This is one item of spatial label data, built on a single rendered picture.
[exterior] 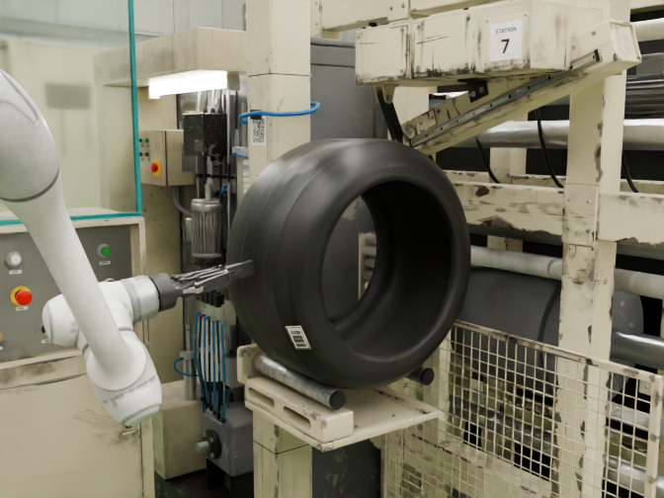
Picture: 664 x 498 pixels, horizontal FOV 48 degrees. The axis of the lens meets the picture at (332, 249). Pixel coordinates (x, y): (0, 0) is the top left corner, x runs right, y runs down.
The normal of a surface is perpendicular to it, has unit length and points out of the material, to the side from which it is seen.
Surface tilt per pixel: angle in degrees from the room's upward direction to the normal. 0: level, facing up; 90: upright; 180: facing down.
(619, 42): 72
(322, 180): 55
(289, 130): 90
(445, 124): 90
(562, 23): 90
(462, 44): 90
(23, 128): 101
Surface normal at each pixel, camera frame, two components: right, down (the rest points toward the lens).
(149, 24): 0.74, 0.11
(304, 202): -0.08, -0.30
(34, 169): 0.76, 0.58
